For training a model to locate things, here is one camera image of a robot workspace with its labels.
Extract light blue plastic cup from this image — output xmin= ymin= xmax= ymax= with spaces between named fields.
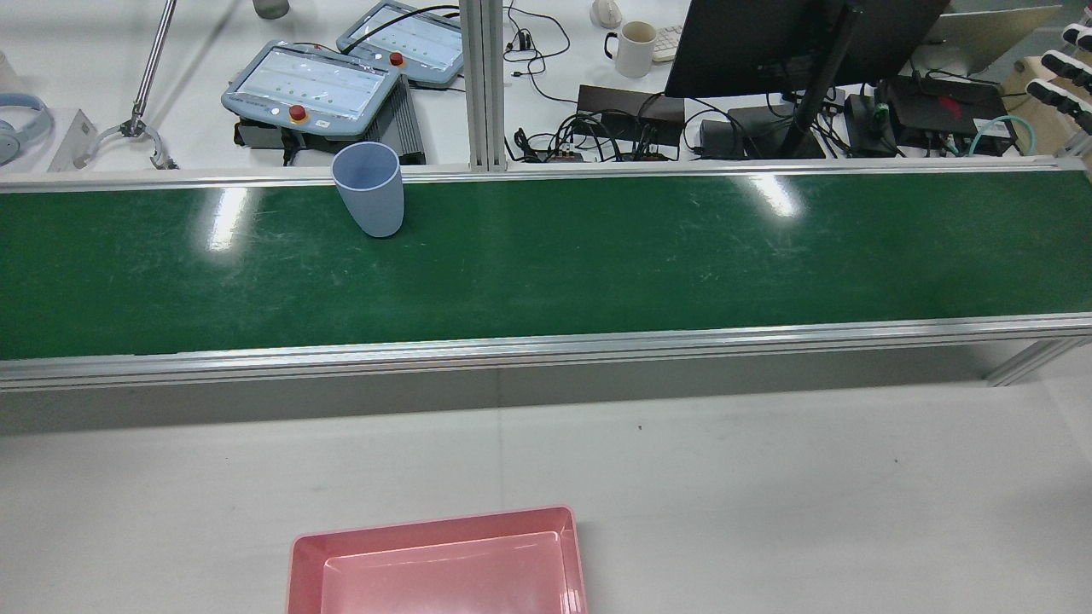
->
xmin=331 ymin=141 xmax=405 ymax=239

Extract teal cable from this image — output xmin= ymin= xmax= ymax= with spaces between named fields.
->
xmin=968 ymin=113 xmax=1038 ymax=159

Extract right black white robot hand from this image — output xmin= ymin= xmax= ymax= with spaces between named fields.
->
xmin=1028 ymin=24 xmax=1092 ymax=133

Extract black mouse cable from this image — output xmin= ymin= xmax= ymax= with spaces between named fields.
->
xmin=503 ymin=4 xmax=574 ymax=105

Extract black mini computer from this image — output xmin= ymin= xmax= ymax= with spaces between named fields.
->
xmin=886 ymin=75 xmax=1018 ymax=142

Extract black monitor stand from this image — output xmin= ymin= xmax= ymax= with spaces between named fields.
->
xmin=725 ymin=0 xmax=864 ymax=160

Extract grey metal plate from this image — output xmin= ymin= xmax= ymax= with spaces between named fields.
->
xmin=47 ymin=108 xmax=102 ymax=173

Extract pink plastic box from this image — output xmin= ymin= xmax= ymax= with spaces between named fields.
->
xmin=286 ymin=505 xmax=590 ymax=614

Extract silver laptop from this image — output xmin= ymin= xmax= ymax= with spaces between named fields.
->
xmin=923 ymin=5 xmax=1065 ymax=76

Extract black cable bundle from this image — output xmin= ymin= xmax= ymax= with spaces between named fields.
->
xmin=510 ymin=90 xmax=769 ymax=165

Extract black power adapter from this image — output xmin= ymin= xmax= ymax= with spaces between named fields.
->
xmin=700 ymin=119 xmax=752 ymax=160

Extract blue-grey teach pendant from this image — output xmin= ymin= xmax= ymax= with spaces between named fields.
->
xmin=221 ymin=39 xmax=404 ymax=142
xmin=335 ymin=0 xmax=466 ymax=90

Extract metal clamp ring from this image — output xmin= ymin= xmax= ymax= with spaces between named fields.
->
xmin=73 ymin=118 xmax=182 ymax=171

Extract white ceramic mug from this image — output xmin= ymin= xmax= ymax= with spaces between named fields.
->
xmin=604 ymin=20 xmax=659 ymax=79

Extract light blue headphones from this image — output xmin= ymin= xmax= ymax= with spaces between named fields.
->
xmin=0 ymin=92 xmax=55 ymax=168

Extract black monitor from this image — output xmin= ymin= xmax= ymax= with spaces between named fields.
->
xmin=664 ymin=0 xmax=952 ymax=100

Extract metal stand rod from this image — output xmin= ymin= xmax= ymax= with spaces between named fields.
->
xmin=128 ymin=0 xmax=178 ymax=137

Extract green conveyor belt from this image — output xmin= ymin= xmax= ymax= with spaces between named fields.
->
xmin=0 ymin=171 xmax=1092 ymax=360
xmin=0 ymin=156 xmax=1092 ymax=393

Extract black finned box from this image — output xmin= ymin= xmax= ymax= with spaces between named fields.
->
xmin=359 ymin=75 xmax=427 ymax=166

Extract flat black box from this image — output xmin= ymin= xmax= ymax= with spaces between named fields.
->
xmin=576 ymin=84 xmax=687 ymax=146

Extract small black dock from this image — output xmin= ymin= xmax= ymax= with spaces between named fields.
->
xmin=843 ymin=92 xmax=898 ymax=157

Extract aluminium profile post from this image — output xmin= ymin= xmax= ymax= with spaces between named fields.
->
xmin=458 ymin=0 xmax=507 ymax=173

